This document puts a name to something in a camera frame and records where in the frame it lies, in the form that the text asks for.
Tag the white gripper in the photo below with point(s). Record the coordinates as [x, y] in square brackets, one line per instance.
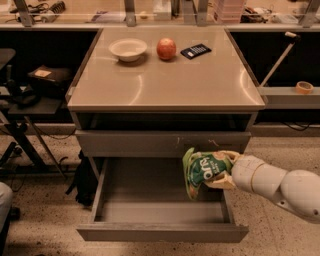
[243, 174]

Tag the green rice chip bag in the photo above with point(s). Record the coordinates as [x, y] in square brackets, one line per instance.
[201, 167]

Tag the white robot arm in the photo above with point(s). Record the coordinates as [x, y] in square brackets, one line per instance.
[296, 191]

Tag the open bottom drawer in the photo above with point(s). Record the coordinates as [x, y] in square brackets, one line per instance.
[145, 200]

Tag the grey drawer cabinet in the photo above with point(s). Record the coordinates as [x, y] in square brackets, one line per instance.
[210, 93]

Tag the closed middle drawer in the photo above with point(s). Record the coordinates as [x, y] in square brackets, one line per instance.
[159, 144]

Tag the tape roll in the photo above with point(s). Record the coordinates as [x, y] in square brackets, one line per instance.
[304, 88]

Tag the black calculator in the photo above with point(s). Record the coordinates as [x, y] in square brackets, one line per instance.
[195, 51]

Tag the red apple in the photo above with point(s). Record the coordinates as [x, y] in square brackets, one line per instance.
[166, 49]

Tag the black backpack on floor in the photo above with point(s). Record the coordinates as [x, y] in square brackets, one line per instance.
[84, 181]

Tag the white stick tool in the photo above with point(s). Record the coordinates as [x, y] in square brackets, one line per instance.
[294, 38]

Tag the white bowl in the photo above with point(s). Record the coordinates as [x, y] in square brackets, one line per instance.
[128, 49]

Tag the pink plastic bin stack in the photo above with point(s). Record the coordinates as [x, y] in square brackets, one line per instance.
[228, 11]

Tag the black side table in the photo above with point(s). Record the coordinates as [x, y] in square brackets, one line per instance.
[27, 103]

